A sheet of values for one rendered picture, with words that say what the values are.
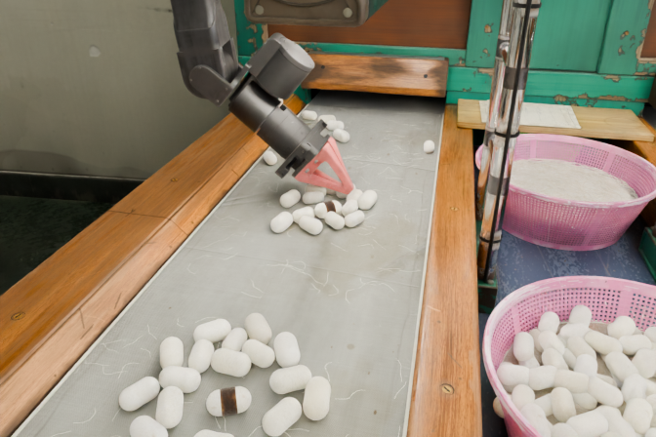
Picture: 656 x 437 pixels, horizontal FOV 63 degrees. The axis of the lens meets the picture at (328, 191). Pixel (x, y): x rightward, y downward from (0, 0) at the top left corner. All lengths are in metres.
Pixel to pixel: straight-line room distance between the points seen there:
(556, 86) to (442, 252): 0.62
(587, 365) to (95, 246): 0.53
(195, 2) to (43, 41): 1.76
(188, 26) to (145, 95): 1.57
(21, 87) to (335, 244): 2.04
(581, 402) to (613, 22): 0.79
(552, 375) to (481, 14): 0.76
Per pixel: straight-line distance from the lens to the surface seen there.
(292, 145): 0.73
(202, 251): 0.68
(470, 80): 1.16
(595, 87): 1.19
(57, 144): 2.57
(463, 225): 0.69
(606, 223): 0.83
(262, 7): 0.37
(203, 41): 0.72
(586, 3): 1.16
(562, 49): 1.17
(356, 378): 0.50
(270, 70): 0.71
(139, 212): 0.74
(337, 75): 1.13
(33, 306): 0.61
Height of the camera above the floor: 1.10
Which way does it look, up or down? 26 degrees down
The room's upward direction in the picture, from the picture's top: straight up
